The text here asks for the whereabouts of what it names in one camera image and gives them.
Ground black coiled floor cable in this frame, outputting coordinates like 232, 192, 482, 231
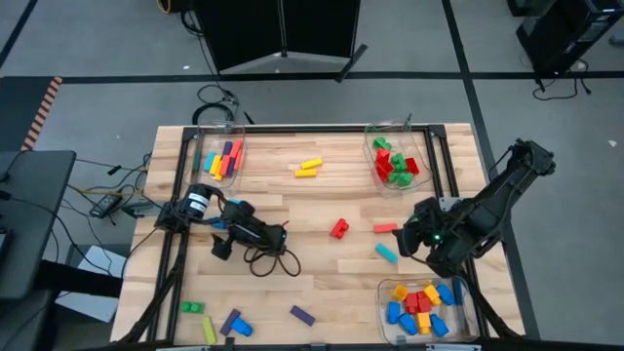
191, 84, 241, 126

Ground lime long bar block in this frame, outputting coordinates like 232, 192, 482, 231
201, 316, 218, 346

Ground dark grey power brick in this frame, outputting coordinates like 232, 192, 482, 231
121, 202, 158, 218

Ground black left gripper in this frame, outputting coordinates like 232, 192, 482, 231
210, 218, 289, 262

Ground black equipment cabinet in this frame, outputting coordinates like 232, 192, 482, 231
515, 0, 624, 79

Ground black divider foot bar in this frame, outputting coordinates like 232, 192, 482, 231
333, 42, 370, 84

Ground black mat with striped edge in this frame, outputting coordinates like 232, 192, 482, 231
0, 75, 64, 152

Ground clear plastic bin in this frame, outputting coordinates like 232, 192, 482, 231
186, 121, 248, 192
375, 277, 482, 345
363, 119, 435, 199

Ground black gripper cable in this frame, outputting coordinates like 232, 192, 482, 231
243, 246, 302, 278

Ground black power adapter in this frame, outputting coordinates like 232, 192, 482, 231
89, 193, 124, 219

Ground black room divider panel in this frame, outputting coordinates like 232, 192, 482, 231
281, 0, 363, 59
193, 0, 285, 73

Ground black side desk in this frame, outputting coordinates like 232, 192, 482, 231
0, 149, 78, 299

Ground black aluminium table frame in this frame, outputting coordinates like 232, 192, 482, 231
112, 124, 527, 345

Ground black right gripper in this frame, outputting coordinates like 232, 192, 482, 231
392, 196, 484, 279

